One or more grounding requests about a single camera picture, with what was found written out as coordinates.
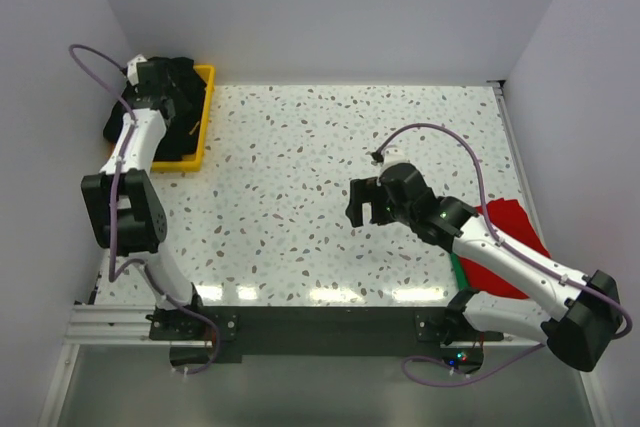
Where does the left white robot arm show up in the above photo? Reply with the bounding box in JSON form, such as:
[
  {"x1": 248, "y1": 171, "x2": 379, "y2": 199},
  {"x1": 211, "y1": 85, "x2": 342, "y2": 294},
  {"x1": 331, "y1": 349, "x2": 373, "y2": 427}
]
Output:
[{"x1": 81, "y1": 55, "x2": 212, "y2": 340}]

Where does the black shirts pile in bin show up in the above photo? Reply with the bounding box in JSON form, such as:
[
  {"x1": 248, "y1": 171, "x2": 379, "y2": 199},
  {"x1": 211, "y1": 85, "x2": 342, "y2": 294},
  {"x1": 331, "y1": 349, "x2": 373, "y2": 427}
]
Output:
[{"x1": 122, "y1": 57, "x2": 207, "y2": 162}]

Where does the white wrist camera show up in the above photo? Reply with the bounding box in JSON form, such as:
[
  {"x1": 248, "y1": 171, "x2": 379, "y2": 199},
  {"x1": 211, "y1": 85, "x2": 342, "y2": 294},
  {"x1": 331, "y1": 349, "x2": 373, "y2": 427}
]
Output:
[
  {"x1": 381, "y1": 145, "x2": 408, "y2": 166},
  {"x1": 126, "y1": 54, "x2": 147, "y2": 86}
]

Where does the purple cable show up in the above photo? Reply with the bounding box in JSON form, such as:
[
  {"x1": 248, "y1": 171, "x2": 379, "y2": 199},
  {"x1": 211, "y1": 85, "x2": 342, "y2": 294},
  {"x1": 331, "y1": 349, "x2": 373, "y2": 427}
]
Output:
[
  {"x1": 369, "y1": 122, "x2": 634, "y2": 387},
  {"x1": 67, "y1": 43, "x2": 221, "y2": 374}
]

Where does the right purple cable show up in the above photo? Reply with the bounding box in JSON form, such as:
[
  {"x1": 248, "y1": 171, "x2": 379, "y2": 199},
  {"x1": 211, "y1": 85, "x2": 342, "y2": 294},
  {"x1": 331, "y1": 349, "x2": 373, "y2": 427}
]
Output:
[{"x1": 369, "y1": 122, "x2": 634, "y2": 387}]

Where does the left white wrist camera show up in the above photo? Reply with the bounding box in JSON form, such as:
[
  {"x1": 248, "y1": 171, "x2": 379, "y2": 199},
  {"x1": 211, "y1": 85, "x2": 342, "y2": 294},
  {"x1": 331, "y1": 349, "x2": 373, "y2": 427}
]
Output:
[{"x1": 126, "y1": 54, "x2": 147, "y2": 86}]

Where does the yellow plastic bin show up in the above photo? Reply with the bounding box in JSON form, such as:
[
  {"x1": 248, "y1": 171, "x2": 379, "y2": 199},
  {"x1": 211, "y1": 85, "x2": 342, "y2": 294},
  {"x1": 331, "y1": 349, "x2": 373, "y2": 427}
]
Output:
[{"x1": 122, "y1": 55, "x2": 215, "y2": 172}]

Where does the folded red t shirt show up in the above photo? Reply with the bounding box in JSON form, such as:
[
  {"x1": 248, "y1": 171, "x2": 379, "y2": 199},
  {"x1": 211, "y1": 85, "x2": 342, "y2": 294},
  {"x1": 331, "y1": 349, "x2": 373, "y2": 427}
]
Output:
[{"x1": 458, "y1": 198, "x2": 552, "y2": 300}]

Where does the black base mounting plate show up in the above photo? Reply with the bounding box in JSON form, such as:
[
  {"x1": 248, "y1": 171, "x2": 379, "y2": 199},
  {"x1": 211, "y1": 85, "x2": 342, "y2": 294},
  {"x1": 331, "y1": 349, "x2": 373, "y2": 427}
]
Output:
[{"x1": 146, "y1": 306, "x2": 503, "y2": 367}]

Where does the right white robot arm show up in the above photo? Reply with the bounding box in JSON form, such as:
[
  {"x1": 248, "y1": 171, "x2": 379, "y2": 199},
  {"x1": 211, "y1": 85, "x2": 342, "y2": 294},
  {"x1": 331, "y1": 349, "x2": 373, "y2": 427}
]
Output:
[{"x1": 346, "y1": 162, "x2": 623, "y2": 372}]

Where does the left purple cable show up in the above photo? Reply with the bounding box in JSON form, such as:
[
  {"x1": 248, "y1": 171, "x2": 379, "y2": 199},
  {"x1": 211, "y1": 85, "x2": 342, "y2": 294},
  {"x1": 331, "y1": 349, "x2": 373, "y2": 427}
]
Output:
[{"x1": 67, "y1": 43, "x2": 221, "y2": 374}]

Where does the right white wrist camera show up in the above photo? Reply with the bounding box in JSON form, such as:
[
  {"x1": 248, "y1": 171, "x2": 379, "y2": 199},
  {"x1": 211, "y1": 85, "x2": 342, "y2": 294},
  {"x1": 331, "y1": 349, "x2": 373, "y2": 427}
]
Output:
[{"x1": 381, "y1": 145, "x2": 408, "y2": 166}]

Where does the folded green t shirt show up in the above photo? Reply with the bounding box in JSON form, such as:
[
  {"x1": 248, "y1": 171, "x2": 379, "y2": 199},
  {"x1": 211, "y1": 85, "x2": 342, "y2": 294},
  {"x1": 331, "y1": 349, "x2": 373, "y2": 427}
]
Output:
[{"x1": 450, "y1": 254, "x2": 469, "y2": 291}]

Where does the aluminium extrusion rail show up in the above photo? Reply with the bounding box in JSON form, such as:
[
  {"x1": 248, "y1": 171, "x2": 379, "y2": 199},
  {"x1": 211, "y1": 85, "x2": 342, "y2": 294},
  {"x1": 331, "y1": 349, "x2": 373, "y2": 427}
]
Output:
[{"x1": 64, "y1": 305, "x2": 204, "y2": 347}]

